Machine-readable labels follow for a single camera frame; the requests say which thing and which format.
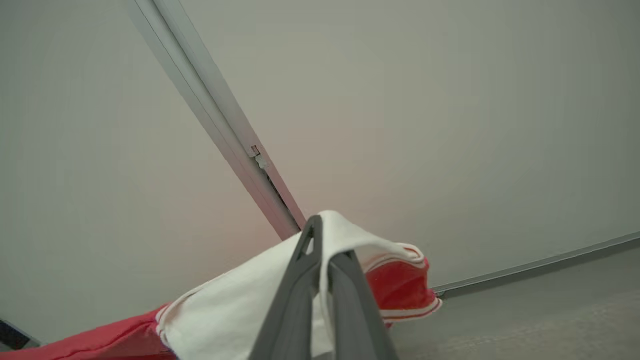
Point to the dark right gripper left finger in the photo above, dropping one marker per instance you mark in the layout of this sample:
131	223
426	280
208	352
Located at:
295	310

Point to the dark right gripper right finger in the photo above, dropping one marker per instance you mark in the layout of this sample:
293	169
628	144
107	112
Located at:
355	320

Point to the grey fabric upholstered bench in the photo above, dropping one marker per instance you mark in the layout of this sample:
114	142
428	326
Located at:
525	320

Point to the red shirt white striped sleeves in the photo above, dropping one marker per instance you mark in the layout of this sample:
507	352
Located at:
225	310

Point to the grey metal partition post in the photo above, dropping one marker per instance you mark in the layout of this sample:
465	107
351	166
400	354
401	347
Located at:
215	115

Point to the grey wall baseboard strip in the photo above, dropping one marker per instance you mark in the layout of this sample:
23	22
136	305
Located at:
540	262
15	335

